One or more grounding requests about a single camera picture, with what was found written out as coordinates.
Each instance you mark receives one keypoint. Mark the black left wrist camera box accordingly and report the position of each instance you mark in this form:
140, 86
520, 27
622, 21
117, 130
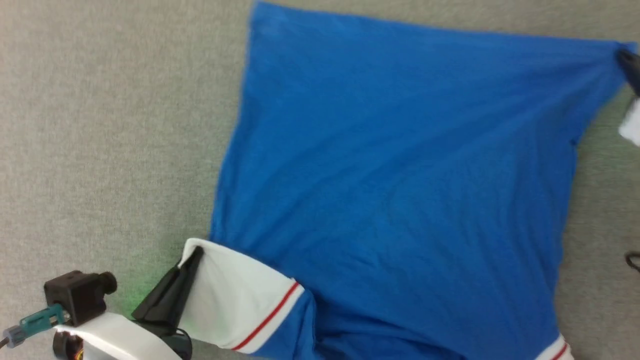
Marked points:
75, 295

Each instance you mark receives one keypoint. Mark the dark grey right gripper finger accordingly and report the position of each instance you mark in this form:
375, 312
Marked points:
632, 67

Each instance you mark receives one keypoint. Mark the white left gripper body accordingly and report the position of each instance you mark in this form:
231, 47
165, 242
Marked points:
115, 340

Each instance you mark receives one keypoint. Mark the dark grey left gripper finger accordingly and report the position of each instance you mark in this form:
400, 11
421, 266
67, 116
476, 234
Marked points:
167, 300

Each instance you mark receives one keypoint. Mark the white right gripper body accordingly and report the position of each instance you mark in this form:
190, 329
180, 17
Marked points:
634, 125

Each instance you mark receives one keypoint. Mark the blue white sports shirt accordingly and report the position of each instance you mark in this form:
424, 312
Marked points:
400, 175

